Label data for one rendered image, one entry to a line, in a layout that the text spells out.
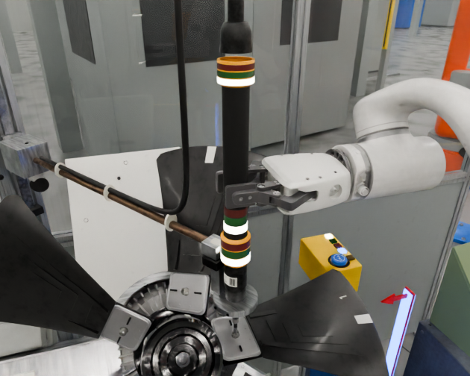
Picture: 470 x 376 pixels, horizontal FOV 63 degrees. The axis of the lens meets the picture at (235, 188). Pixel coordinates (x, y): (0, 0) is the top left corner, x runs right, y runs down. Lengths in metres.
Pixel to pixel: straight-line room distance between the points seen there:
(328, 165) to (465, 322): 0.66
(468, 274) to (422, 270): 1.08
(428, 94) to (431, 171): 0.13
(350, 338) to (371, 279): 1.21
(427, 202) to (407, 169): 1.28
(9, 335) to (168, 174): 0.40
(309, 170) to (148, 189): 0.48
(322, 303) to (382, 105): 0.38
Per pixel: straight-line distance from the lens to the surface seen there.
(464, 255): 1.05
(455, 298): 1.09
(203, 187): 0.68
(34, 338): 0.82
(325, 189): 0.51
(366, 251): 1.80
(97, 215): 0.90
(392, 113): 0.60
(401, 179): 0.59
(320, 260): 1.04
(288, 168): 0.52
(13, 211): 0.64
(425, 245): 2.02
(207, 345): 0.62
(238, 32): 0.44
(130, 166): 0.92
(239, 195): 0.48
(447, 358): 1.13
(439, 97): 0.54
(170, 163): 0.73
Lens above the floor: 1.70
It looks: 27 degrees down
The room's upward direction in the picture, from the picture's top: straight up
